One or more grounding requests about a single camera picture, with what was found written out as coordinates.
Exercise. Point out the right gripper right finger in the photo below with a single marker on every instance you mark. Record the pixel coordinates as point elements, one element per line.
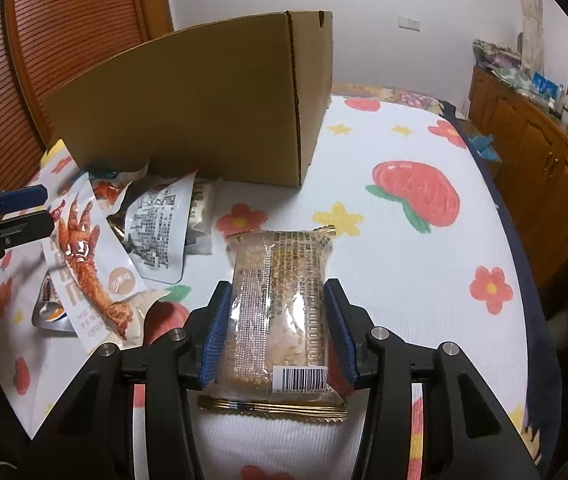
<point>467,433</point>

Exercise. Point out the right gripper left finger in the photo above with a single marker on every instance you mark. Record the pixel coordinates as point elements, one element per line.
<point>88,434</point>

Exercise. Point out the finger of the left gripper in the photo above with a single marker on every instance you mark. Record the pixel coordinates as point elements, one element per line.
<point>23,198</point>
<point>26,228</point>

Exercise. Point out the silver chicken feet snack packet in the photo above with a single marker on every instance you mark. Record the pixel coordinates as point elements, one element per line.
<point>102,293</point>

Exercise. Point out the clear sesame bar packet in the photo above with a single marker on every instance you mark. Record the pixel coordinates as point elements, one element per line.
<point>275,362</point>

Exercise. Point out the small silver snack packet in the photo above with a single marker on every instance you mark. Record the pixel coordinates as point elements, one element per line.
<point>48,313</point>

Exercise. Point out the teal wrapped snack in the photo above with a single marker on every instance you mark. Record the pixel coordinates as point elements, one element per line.
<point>98,170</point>

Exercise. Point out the white barcode snack packet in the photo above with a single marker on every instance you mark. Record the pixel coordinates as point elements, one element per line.
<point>160,221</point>

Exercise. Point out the wooden louvered wardrobe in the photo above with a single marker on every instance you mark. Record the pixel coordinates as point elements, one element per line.
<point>44,44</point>

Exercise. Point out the floral white bed sheet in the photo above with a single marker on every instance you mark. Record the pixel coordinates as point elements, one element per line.
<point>422,242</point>

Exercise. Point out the brown cardboard box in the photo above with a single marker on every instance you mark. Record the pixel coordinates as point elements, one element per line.
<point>242,100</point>

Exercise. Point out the wooden side cabinet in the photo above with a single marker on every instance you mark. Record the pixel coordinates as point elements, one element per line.
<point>533,177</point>

